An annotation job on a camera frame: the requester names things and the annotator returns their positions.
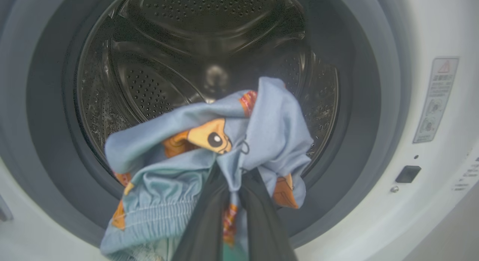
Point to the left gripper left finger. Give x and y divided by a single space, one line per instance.
204 231

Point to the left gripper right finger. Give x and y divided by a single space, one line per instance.
264 227

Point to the blue cartoon print garment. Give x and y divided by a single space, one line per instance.
277 137

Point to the white front-load washing machine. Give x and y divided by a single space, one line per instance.
411 201

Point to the grey rubber door gasket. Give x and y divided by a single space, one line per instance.
48 122

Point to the steel perforated washer drum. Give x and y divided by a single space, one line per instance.
157 66

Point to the grey warning sticker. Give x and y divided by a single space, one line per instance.
436 100

